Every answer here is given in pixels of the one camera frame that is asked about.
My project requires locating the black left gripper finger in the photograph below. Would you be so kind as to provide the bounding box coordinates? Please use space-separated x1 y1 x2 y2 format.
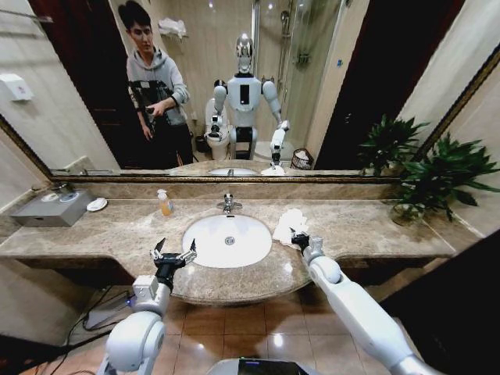
177 238 198 266
149 238 169 262

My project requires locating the white towel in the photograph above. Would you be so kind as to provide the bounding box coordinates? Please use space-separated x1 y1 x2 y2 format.
271 208 312 248

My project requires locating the white oval sink basin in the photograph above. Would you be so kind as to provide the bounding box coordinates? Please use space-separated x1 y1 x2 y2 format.
181 213 273 270

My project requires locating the chrome sink faucet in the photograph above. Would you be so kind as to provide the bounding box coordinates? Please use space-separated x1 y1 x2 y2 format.
216 193 241 215

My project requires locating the orange hand soap bottle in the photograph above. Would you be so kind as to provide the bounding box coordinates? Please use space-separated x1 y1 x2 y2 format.
156 188 175 217

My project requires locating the white flat floor device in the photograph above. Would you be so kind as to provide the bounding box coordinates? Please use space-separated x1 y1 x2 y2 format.
83 290 134 330

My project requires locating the white soap dish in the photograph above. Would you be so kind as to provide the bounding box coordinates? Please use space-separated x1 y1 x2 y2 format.
85 197 109 213

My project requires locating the grey metal tissue box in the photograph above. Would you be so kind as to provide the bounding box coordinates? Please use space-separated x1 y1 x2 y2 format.
9 189 95 228

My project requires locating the white robot front shell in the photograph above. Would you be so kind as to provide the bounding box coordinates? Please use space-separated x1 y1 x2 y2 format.
205 355 314 375

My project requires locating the green plant in glass vase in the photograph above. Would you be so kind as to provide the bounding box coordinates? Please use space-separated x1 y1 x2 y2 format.
386 131 500 228

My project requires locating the black floor cable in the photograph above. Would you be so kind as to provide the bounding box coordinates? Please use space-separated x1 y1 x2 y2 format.
23 287 118 363

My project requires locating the large framed wall mirror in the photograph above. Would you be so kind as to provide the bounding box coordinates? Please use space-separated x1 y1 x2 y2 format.
0 0 500 185

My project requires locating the white wall dispenser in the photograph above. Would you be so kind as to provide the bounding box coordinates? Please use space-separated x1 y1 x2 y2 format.
0 73 34 104

